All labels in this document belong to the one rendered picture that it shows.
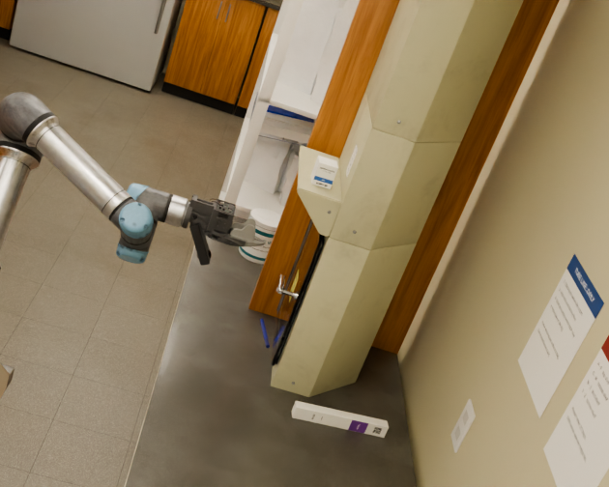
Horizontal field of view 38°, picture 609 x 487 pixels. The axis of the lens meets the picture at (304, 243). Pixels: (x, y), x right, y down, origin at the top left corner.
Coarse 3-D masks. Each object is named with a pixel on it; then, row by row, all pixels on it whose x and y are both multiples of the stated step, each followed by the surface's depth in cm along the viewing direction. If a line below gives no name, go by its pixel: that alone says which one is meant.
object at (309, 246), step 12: (312, 228) 245; (312, 240) 236; (312, 252) 228; (300, 264) 247; (312, 264) 225; (300, 276) 238; (288, 288) 256; (300, 288) 230; (288, 300) 247; (288, 312) 238; (276, 324) 256; (288, 324) 233; (276, 336) 246; (276, 348) 237
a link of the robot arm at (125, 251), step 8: (152, 232) 219; (120, 240) 217; (120, 248) 215; (128, 248) 215; (136, 248) 214; (144, 248) 217; (120, 256) 217; (128, 256) 215; (136, 256) 215; (144, 256) 217
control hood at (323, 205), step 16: (304, 160) 234; (336, 160) 243; (304, 176) 224; (336, 176) 232; (304, 192) 216; (320, 192) 218; (336, 192) 221; (320, 208) 217; (336, 208) 217; (320, 224) 219
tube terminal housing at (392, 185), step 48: (384, 144) 210; (432, 144) 216; (384, 192) 215; (432, 192) 228; (336, 240) 221; (384, 240) 224; (336, 288) 227; (384, 288) 238; (288, 336) 236; (336, 336) 234; (288, 384) 240; (336, 384) 248
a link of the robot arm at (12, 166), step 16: (0, 144) 215; (16, 144) 215; (0, 160) 215; (16, 160) 216; (32, 160) 218; (0, 176) 214; (16, 176) 215; (0, 192) 213; (16, 192) 216; (0, 208) 212; (0, 224) 212; (0, 240) 212
